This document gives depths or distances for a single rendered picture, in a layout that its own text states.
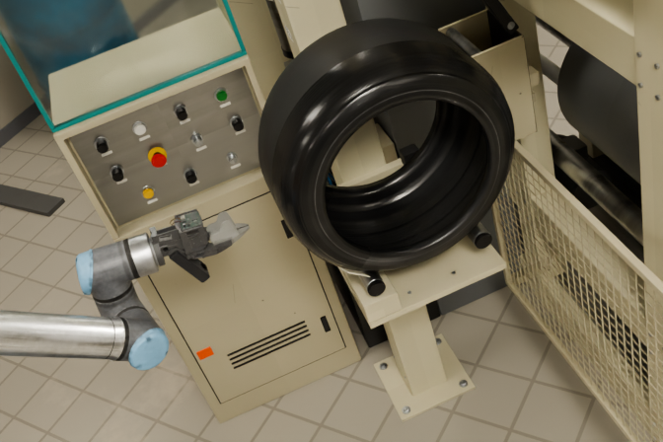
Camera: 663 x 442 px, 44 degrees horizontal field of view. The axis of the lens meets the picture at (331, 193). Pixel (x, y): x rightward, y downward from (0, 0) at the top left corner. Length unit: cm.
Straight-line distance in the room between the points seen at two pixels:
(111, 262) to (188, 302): 84
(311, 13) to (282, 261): 94
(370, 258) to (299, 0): 61
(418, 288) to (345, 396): 96
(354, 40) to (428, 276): 65
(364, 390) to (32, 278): 184
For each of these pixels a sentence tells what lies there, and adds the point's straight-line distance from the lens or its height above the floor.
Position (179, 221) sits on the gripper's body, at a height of 122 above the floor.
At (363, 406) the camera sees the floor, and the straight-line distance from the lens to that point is 289.
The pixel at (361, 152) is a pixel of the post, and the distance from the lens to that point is 217.
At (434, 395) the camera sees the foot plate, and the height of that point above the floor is 1.
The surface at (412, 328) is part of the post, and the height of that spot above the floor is 32.
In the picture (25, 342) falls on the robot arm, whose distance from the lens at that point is 168.
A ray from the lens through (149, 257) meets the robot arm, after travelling 180.
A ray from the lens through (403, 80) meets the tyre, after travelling 166.
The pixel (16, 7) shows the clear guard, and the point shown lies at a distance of 215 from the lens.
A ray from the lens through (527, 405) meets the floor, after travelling 279.
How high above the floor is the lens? 226
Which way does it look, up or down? 37 degrees down
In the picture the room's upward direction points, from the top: 19 degrees counter-clockwise
